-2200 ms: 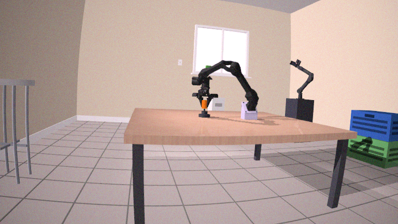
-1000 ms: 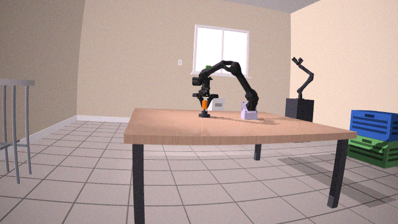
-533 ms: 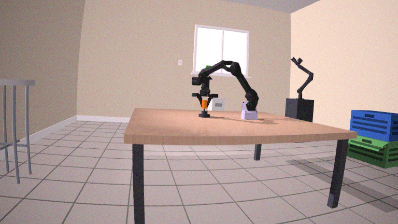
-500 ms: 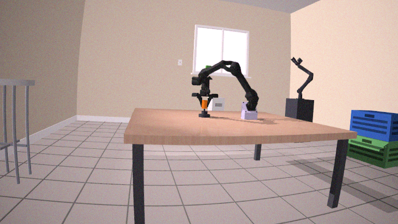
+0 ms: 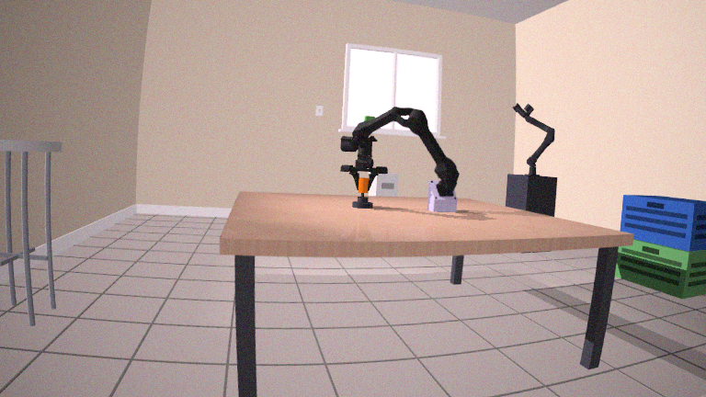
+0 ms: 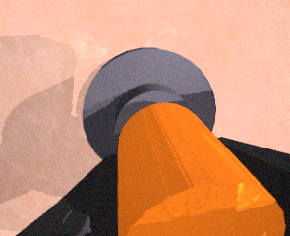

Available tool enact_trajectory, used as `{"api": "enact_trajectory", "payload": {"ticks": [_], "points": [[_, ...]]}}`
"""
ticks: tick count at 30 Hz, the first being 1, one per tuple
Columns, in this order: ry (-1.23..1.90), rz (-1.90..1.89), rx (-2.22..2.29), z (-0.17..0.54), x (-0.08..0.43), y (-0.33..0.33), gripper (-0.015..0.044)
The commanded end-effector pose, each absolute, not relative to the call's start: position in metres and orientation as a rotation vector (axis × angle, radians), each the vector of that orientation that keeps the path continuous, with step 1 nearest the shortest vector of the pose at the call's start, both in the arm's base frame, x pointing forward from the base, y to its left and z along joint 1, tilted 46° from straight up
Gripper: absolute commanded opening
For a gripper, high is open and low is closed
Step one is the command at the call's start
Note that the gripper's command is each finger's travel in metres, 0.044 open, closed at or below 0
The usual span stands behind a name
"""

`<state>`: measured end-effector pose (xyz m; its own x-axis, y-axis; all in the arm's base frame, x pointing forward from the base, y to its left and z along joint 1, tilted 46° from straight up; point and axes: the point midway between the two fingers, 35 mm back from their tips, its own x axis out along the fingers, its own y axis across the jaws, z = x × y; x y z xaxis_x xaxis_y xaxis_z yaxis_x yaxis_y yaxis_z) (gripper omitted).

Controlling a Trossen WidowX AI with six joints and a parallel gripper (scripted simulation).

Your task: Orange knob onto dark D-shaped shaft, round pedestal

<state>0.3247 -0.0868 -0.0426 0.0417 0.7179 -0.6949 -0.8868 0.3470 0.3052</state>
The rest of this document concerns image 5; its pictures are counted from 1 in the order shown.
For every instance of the orange knob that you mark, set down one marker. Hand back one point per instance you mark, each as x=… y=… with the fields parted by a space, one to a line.
x=363 y=185

